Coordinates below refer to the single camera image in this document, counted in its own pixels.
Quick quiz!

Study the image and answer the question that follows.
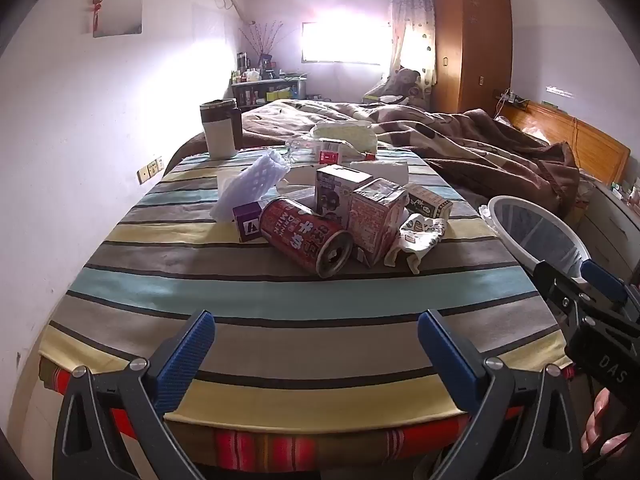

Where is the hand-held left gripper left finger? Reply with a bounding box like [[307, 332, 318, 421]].
[[52, 309, 216, 480]]

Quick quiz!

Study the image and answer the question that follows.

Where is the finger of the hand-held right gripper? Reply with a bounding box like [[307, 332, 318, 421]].
[[531, 259, 591, 322], [580, 259, 640, 331]]

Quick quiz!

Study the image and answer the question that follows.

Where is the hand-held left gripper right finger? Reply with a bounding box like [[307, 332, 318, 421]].
[[417, 309, 586, 480]]

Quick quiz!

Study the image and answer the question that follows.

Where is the white trash bin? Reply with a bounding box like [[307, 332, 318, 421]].
[[487, 195, 593, 286]]

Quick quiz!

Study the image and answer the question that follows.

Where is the white foam fruit net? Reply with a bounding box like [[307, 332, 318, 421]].
[[210, 152, 292, 223]]

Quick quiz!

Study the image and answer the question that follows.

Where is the person's right hand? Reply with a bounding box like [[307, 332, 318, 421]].
[[579, 389, 633, 461]]

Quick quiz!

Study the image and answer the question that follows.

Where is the grey bedside cabinet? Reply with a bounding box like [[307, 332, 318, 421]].
[[570, 180, 640, 282]]

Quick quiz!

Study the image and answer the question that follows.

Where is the striped tablecloth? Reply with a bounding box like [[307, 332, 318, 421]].
[[39, 147, 571, 433]]

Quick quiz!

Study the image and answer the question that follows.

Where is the red plaid cloth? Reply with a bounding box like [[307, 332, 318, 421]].
[[39, 355, 576, 467]]

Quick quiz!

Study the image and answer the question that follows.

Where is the crumpled white printed wrapper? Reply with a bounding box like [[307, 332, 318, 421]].
[[384, 213, 447, 275]]

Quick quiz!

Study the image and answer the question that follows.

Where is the wooden headboard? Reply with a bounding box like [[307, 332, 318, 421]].
[[500, 100, 632, 187]]

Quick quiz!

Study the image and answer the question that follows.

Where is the small purple box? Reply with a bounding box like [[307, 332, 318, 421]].
[[232, 201, 266, 243]]

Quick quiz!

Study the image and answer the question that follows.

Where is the small brown carton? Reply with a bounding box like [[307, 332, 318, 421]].
[[404, 182, 453, 222]]

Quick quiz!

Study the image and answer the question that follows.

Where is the pink drink carton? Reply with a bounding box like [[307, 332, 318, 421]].
[[347, 178, 408, 268]]

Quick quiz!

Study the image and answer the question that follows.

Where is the red drink can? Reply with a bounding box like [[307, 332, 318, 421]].
[[260, 197, 355, 280]]

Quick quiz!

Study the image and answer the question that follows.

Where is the brown patterned blanket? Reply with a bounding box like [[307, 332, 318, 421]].
[[242, 99, 582, 217]]

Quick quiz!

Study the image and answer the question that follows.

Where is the power strip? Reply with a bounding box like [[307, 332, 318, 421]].
[[492, 89, 529, 109]]

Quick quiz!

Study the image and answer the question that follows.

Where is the dark printed carton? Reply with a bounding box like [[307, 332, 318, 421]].
[[314, 164, 374, 231]]

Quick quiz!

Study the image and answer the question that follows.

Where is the brown and cream mug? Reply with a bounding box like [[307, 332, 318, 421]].
[[200, 99, 244, 161]]

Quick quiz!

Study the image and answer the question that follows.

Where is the clear bottle with red label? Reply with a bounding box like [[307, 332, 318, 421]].
[[285, 136, 360, 166]]

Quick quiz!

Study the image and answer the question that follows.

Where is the pale green tissue pack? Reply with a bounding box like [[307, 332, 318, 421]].
[[309, 121, 379, 154]]

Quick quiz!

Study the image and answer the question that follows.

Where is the wooden wardrobe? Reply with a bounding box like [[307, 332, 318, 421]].
[[432, 0, 514, 116]]

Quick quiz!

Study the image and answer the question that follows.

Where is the brown teddy bear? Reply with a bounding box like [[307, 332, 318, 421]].
[[362, 67, 432, 109]]

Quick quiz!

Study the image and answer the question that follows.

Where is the patterned curtain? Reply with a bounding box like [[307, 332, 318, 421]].
[[387, 0, 437, 98]]

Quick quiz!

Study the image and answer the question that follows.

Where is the group of toiletry bottles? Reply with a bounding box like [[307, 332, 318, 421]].
[[231, 52, 282, 84]]

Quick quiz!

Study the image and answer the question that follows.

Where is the bright window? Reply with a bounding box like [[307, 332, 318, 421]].
[[301, 22, 391, 65]]

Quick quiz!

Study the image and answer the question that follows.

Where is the vase with dry branches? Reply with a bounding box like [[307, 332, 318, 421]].
[[239, 20, 287, 78]]

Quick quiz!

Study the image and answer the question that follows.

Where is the wall socket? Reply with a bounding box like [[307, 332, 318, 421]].
[[137, 157, 165, 184]]

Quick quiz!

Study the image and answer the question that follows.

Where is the wall shelf unit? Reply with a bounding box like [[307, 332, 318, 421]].
[[231, 77, 308, 109]]

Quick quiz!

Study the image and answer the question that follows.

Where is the wall mirror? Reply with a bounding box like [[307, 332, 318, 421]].
[[92, 0, 144, 38]]

